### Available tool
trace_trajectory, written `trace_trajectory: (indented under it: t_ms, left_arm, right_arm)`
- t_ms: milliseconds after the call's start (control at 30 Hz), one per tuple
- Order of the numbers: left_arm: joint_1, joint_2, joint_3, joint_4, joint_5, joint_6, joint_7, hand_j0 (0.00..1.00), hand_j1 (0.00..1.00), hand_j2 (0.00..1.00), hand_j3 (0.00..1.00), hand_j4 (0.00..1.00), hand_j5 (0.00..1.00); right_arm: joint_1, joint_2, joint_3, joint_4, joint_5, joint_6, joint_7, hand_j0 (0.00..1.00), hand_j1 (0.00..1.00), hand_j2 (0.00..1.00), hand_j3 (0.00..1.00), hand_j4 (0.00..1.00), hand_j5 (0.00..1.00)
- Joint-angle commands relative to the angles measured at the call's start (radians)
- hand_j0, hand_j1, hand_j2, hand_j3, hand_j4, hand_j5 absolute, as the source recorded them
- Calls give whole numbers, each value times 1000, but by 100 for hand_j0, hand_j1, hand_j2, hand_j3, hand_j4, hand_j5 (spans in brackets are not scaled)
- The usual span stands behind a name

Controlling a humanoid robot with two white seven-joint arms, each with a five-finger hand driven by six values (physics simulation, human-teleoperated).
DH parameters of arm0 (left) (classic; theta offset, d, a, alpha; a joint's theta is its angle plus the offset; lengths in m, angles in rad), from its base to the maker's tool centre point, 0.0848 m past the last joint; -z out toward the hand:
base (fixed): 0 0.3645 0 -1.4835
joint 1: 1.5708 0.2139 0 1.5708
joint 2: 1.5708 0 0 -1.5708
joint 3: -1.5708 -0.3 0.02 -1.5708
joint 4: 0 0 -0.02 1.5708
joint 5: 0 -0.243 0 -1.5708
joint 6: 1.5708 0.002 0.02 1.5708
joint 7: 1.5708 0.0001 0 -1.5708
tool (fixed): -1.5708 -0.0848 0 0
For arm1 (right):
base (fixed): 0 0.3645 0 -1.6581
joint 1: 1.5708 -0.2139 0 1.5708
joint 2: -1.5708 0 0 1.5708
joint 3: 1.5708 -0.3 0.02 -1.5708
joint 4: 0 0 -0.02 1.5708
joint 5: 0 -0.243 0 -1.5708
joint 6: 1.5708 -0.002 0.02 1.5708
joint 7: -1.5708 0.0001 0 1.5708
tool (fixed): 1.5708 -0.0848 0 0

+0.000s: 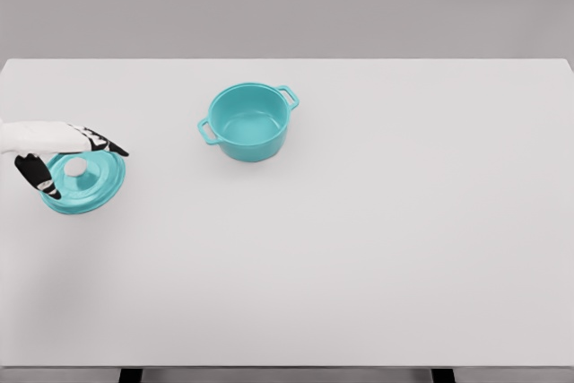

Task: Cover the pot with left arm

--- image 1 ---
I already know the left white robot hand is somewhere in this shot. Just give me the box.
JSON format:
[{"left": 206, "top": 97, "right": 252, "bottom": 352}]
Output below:
[{"left": 0, "top": 120, "right": 130, "bottom": 201}]

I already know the teal pot lid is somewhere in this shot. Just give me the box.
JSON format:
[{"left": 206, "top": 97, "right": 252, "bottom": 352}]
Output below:
[{"left": 39, "top": 150, "right": 127, "bottom": 215}]

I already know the teal pot with handles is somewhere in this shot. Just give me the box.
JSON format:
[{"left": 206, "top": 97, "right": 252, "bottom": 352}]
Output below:
[{"left": 197, "top": 82, "right": 300, "bottom": 163}]

